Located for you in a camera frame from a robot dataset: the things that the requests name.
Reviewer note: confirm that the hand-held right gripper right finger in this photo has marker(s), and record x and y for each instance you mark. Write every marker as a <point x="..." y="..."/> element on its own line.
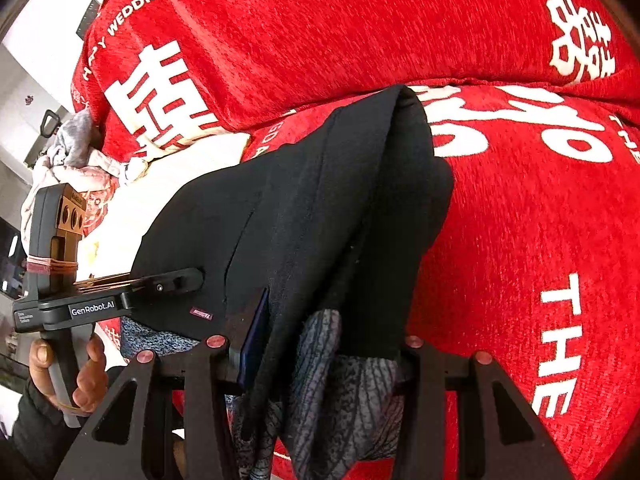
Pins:
<point x="425" y="360"/>

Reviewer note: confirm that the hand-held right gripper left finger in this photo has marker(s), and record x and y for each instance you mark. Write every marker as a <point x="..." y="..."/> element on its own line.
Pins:
<point x="255" y="340"/>

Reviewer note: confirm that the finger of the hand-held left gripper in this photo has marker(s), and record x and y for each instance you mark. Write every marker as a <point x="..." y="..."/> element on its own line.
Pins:
<point x="175" y="282"/>

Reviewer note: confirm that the black pants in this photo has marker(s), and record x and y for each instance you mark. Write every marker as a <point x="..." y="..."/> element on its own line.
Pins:
<point x="310" y="200"/>

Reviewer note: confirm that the person's left forearm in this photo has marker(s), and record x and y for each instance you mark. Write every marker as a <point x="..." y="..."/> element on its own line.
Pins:
<point x="50" y="440"/>

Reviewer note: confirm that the person's left hand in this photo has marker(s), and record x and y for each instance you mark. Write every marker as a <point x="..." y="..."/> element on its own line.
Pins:
<point x="92" y="365"/>

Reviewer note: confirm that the pink patterned cloth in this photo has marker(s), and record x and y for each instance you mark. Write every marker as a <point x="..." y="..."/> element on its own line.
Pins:
<point x="85" y="190"/>

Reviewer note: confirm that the grey crumpled garment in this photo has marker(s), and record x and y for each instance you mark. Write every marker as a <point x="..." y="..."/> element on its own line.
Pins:
<point x="75" y="137"/>

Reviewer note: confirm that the cream cloth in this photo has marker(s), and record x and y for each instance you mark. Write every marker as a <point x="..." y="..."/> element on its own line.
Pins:
<point x="165" y="170"/>

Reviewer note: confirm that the red printed bedspread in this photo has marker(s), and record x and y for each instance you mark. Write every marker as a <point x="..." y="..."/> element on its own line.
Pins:
<point x="500" y="210"/>

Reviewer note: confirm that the red printed sofa backrest cushion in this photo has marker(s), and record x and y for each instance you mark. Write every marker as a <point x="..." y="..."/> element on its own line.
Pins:
<point x="350" y="20"/>

